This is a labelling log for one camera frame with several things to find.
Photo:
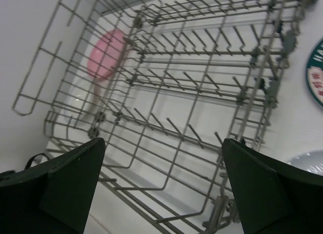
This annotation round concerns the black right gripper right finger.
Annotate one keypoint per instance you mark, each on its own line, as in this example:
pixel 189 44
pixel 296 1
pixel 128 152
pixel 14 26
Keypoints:
pixel 272 196

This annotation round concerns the white fluted plate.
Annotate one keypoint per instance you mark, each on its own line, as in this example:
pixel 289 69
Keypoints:
pixel 311 161

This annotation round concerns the green rimmed printed plate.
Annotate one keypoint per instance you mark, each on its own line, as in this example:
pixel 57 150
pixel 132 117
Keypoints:
pixel 313 73

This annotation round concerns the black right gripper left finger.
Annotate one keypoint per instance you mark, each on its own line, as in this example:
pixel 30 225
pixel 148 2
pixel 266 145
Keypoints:
pixel 54 196

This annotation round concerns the pink plastic plate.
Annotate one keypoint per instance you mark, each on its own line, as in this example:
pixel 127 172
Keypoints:
pixel 106 55

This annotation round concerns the grey wire dish rack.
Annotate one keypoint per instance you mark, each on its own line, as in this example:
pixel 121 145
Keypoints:
pixel 194 73

